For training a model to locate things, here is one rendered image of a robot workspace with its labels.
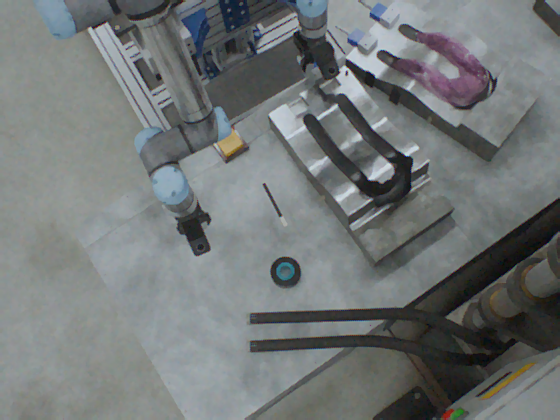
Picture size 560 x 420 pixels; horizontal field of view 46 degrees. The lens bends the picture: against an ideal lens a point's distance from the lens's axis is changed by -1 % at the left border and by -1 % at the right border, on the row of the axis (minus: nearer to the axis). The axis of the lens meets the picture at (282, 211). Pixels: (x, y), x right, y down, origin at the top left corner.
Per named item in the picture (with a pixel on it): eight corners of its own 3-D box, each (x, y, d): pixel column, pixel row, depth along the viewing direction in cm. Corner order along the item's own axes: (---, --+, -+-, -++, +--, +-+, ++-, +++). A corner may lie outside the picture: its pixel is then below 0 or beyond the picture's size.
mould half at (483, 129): (345, 67, 195) (346, 47, 185) (396, 6, 201) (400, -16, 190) (488, 163, 184) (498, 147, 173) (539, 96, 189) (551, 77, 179)
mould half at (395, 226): (270, 128, 191) (266, 107, 178) (343, 81, 194) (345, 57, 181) (374, 267, 177) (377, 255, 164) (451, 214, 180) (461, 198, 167)
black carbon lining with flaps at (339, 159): (298, 122, 183) (297, 107, 174) (345, 92, 185) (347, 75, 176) (373, 220, 174) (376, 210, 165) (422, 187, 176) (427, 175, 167)
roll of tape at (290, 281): (304, 284, 177) (304, 281, 173) (275, 291, 177) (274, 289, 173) (296, 256, 179) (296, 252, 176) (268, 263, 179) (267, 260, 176)
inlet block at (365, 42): (330, 36, 196) (331, 25, 191) (341, 24, 197) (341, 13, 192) (366, 59, 193) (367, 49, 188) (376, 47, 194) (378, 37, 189)
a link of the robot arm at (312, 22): (331, -23, 158) (325, 7, 156) (330, 4, 169) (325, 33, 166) (298, -27, 159) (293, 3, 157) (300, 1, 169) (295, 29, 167)
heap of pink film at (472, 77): (386, 70, 188) (388, 55, 180) (422, 26, 191) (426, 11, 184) (462, 120, 182) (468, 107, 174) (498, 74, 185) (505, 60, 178)
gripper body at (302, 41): (316, 32, 185) (315, 6, 174) (332, 55, 183) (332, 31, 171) (292, 44, 185) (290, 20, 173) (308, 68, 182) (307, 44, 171)
